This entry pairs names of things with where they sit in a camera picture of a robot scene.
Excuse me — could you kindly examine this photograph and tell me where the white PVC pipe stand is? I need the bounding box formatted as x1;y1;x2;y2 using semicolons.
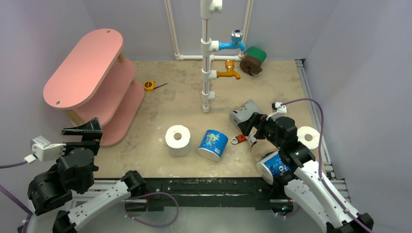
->
164;0;254;113

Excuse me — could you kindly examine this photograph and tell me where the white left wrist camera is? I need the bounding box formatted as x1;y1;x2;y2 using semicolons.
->
24;136;66;164

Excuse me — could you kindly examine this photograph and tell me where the orange brass faucet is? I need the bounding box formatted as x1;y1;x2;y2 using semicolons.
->
217;60;241;80

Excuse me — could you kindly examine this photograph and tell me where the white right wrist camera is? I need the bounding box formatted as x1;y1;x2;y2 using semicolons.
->
266;101;287;120

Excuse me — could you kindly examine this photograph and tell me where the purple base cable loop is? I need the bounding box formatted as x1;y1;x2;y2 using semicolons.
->
124;192;180;228

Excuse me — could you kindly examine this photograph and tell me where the blue wrapped roll near base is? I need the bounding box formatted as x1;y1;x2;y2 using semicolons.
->
256;151;291;185

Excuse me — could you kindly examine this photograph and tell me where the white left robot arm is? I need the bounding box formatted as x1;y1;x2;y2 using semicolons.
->
18;117;146;233

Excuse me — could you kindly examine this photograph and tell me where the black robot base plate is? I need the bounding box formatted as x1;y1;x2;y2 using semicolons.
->
131;177;293;214

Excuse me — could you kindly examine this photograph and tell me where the blue toilet paper roll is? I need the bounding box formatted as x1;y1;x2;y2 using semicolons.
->
197;130;228;162

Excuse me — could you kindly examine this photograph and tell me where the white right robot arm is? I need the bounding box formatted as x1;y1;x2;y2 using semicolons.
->
231;111;374;233

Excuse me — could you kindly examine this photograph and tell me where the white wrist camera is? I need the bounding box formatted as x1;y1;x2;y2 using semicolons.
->
266;101;287;120
24;136;66;164

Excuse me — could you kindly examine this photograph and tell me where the blue plastic faucet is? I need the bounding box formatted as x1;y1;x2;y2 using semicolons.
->
219;29;247;52

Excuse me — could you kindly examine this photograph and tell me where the yellow tape measure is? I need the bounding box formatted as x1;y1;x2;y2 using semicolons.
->
143;81;167;91

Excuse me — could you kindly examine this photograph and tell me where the plain white toilet paper roll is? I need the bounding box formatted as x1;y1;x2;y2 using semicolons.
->
165;125;191;157

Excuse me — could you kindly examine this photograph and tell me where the green brown wrapped roll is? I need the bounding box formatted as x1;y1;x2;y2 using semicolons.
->
240;47;267;76

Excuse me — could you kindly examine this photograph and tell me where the grey toilet paper roll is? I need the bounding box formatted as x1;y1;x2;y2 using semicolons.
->
229;99;262;130

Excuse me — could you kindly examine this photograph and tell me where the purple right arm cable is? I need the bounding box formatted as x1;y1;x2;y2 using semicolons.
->
281;98;379;233

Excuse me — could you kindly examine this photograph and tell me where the red handled adjustable wrench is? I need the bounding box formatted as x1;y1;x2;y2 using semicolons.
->
231;132;257;147

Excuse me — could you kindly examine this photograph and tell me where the aluminium frame rail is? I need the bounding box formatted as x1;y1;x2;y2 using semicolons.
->
295;59;350;202

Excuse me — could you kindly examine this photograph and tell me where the pink three-tier shelf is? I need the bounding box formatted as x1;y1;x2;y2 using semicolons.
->
43;28;145;147

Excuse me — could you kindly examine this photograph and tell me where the white toilet roll at right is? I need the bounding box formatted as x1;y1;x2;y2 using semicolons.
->
297;126;320;150

